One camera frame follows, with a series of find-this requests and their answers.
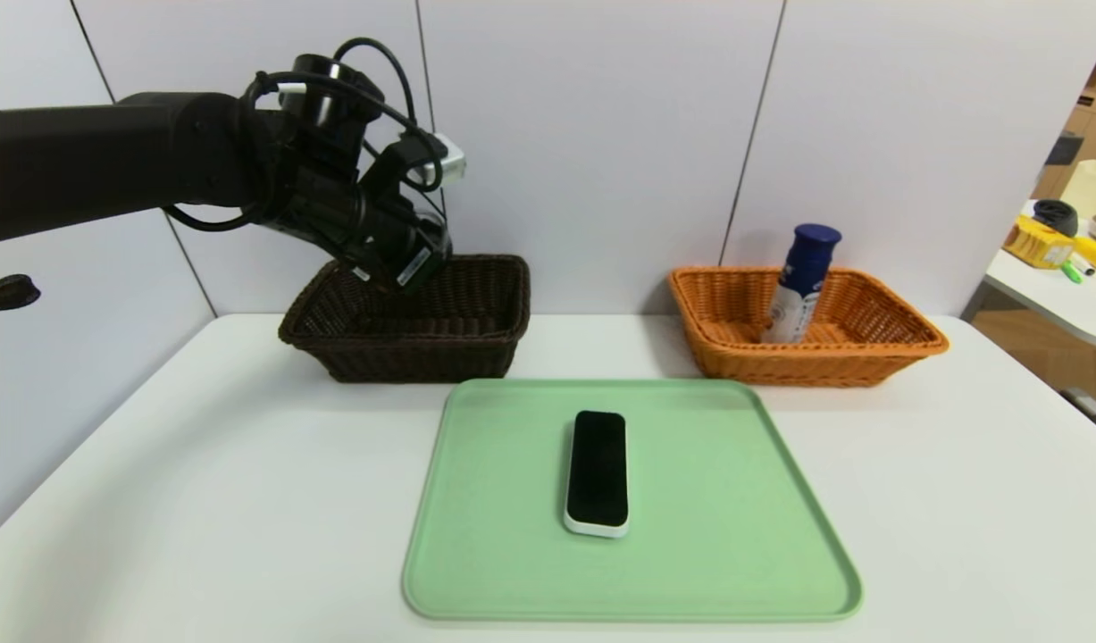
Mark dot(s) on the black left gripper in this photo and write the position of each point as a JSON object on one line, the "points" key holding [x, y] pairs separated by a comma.
{"points": [[413, 264]]}

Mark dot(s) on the black and white eraser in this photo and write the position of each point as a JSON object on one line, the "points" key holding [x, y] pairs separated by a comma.
{"points": [[598, 464]]}

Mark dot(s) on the white bottle with blue cap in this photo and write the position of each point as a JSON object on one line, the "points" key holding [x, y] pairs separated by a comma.
{"points": [[802, 268]]}

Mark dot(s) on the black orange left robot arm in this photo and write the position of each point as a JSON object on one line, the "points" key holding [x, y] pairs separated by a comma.
{"points": [[110, 152]]}

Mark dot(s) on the dark brown wicker basket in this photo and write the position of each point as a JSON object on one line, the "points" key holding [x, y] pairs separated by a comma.
{"points": [[476, 348]]}

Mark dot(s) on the orange wicker basket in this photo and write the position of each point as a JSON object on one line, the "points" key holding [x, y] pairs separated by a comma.
{"points": [[869, 362]]}

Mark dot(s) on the light green plastic tray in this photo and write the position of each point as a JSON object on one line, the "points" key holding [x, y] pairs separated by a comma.
{"points": [[708, 563]]}

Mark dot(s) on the yellow box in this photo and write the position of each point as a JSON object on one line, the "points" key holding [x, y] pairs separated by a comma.
{"points": [[1034, 246]]}

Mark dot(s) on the white side table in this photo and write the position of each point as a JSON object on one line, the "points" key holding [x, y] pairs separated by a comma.
{"points": [[1048, 299]]}

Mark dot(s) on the black round object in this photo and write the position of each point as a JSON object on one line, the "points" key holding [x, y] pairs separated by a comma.
{"points": [[1054, 217]]}

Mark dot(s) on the green marker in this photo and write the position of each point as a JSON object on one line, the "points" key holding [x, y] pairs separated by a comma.
{"points": [[1069, 273]]}

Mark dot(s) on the dark grey box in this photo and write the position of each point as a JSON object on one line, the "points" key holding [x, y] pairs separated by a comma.
{"points": [[1060, 150]]}

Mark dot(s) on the white marker with black cap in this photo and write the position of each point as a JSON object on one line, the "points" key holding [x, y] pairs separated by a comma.
{"points": [[1083, 265]]}

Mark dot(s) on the cream plastic container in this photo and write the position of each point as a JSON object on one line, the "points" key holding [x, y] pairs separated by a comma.
{"points": [[1092, 189]]}

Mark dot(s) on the grey chair base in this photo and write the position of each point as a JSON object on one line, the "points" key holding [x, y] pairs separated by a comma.
{"points": [[1092, 413]]}

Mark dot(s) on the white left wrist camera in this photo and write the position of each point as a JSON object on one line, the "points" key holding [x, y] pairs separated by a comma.
{"points": [[447, 165]]}

